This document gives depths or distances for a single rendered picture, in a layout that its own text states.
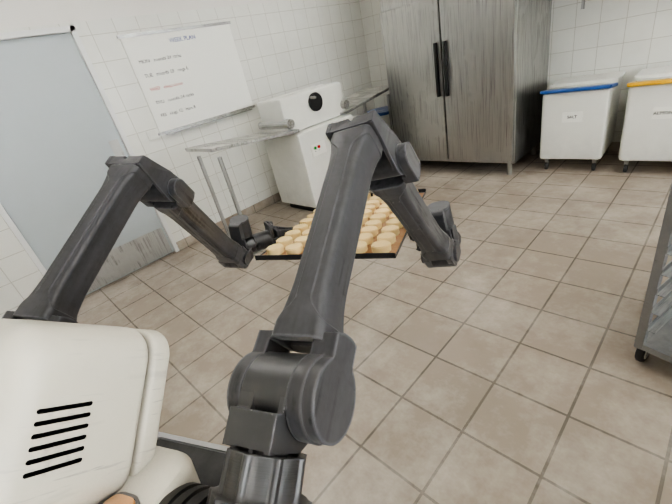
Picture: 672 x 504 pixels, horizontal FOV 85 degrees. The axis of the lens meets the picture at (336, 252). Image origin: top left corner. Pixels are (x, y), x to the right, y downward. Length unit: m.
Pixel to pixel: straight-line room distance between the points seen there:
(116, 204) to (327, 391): 0.53
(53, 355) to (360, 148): 0.38
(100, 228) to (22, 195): 3.16
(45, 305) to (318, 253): 0.42
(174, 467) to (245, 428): 0.09
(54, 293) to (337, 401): 0.47
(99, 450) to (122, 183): 0.49
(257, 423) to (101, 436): 0.13
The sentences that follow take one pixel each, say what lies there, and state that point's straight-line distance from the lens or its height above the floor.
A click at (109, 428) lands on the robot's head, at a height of 1.22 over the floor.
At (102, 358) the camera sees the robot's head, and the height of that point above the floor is 1.27.
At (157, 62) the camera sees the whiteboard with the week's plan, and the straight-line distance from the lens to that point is 4.13.
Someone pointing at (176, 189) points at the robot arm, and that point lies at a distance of 0.82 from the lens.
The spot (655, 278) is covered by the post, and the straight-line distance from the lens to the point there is 1.82.
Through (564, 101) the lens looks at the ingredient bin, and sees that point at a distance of 4.11.
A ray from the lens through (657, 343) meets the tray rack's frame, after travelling 2.04.
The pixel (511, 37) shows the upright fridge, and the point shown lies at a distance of 3.92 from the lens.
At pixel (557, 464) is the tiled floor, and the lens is 1.73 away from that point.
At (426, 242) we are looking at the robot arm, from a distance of 0.79.
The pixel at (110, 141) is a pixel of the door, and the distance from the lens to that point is 3.96.
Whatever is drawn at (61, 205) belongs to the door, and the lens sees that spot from 3.91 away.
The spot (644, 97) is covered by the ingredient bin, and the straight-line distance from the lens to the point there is 4.01.
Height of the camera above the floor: 1.44
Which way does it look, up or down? 28 degrees down
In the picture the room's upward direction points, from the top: 13 degrees counter-clockwise
